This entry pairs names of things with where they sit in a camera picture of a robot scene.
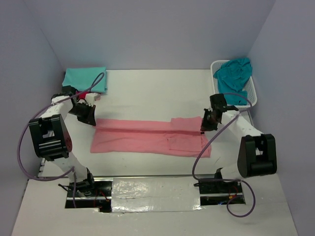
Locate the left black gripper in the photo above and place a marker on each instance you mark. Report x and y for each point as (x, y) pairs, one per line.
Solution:
(89, 118)

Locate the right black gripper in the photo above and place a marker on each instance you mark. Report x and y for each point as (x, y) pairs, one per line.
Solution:
(205, 126)

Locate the red t shirt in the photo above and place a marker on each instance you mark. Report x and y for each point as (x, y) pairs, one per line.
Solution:
(82, 95)

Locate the pink t shirt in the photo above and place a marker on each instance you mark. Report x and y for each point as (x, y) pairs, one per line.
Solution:
(178, 137)

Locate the mint green t shirt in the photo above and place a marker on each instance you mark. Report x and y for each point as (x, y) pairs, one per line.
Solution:
(82, 78)

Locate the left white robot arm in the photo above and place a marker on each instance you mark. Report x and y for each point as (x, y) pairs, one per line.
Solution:
(52, 141)

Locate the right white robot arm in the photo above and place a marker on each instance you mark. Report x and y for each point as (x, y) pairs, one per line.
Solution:
(257, 151)

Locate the teal blue t shirt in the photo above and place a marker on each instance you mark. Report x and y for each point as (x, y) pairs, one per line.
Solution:
(232, 78)

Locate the white plastic laundry basket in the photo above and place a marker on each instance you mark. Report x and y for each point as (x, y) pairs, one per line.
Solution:
(249, 86)

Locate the silver tape patch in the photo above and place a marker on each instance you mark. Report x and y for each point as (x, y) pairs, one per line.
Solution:
(154, 194)

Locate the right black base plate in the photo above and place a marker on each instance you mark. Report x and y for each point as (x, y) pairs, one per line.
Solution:
(219, 193)

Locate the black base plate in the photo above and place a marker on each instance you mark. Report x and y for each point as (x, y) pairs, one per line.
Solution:
(99, 198)
(219, 193)

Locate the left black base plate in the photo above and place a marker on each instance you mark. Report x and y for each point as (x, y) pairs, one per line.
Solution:
(99, 198)

